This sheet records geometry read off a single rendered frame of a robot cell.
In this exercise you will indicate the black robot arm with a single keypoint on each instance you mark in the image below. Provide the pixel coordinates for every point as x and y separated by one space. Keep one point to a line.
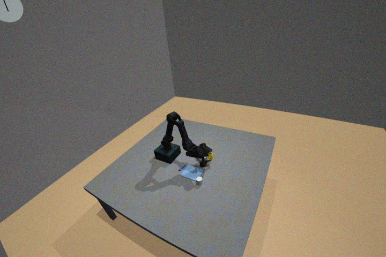
191 148

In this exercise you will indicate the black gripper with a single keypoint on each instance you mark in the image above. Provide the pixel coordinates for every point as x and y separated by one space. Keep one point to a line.
203 163

